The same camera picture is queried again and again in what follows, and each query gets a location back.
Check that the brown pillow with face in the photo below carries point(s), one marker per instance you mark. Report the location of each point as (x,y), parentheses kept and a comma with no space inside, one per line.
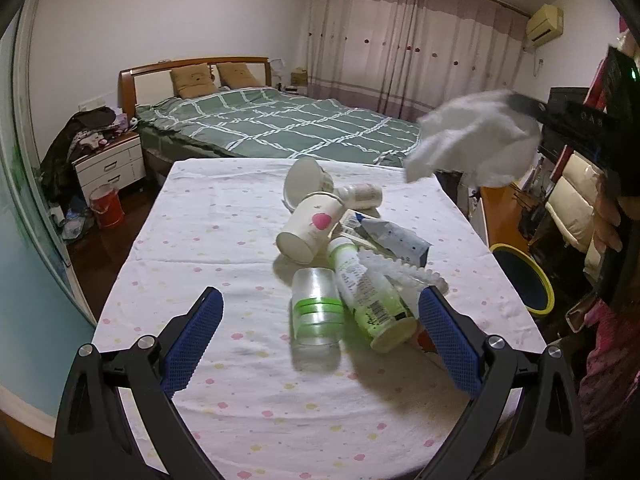
(192,80)

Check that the paper cup with coloured dots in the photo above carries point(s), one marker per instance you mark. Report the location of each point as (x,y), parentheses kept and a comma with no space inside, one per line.
(310,225)

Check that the person's right hand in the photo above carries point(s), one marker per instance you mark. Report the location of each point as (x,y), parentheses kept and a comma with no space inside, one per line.
(609,215)

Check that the wooden bed headboard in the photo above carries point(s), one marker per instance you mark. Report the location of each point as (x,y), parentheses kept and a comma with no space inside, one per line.
(150,77)

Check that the white tissue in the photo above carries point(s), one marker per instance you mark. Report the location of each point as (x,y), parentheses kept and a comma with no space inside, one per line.
(465,135)

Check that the bluish plastic bag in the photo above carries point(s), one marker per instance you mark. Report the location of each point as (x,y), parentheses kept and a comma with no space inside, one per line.
(75,222)

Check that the cream cushioned chair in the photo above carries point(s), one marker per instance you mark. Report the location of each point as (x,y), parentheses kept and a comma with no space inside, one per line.
(570,195)

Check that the yellowed air conditioner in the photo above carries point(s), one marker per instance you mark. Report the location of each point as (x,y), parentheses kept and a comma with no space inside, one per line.
(544,22)

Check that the frosted glass sliding door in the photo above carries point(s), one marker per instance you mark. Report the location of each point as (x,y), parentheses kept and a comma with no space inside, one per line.
(30,220)

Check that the red bucket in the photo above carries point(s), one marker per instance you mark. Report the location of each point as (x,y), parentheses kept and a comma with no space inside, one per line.
(106,207)

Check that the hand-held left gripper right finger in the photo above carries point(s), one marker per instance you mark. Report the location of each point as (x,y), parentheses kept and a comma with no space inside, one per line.
(450,340)

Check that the wooden desk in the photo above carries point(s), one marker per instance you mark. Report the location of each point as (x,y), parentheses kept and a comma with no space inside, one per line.
(500,210)

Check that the pile of dark clothes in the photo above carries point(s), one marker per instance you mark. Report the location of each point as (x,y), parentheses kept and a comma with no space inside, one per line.
(65,150)

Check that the green and white bottle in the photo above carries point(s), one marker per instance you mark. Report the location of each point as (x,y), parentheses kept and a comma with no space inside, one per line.
(365,295)

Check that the white and blue tube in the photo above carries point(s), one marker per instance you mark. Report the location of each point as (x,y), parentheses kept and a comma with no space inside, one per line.
(350,222)

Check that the bed with green quilt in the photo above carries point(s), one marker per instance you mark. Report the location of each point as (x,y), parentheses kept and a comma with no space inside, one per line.
(280,120)

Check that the plain brown pillow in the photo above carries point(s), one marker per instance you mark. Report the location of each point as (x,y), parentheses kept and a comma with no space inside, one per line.
(240,74)

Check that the white nightstand with wooden top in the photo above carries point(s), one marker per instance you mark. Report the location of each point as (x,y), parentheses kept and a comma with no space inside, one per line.
(110,165)

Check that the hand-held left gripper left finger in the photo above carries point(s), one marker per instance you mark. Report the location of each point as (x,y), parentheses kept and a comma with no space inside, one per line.
(192,340)

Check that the blue-grey snack wrapper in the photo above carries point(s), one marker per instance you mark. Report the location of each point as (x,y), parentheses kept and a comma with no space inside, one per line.
(400,242)

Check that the small white bottle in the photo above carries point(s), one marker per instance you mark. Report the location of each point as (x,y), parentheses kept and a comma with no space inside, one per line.
(360,194)

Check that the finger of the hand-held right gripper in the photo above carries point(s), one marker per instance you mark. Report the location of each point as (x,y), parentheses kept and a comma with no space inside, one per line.
(527,104)

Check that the pink striped curtain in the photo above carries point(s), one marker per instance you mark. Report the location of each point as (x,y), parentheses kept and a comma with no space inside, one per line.
(410,45)

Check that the pink patterned cloth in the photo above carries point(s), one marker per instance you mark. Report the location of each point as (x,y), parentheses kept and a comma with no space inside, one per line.
(610,370)

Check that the trash bin with yellow rim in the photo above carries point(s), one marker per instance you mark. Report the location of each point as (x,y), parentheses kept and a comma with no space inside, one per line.
(525,280)

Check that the clear serrated plastic tray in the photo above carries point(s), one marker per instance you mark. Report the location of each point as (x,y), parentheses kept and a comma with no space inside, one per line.
(400,272)

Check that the yellowish box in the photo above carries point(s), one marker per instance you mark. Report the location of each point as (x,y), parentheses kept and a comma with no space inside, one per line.
(299,78)

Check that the clear cup with green bands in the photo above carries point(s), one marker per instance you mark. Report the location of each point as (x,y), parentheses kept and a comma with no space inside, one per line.
(317,305)

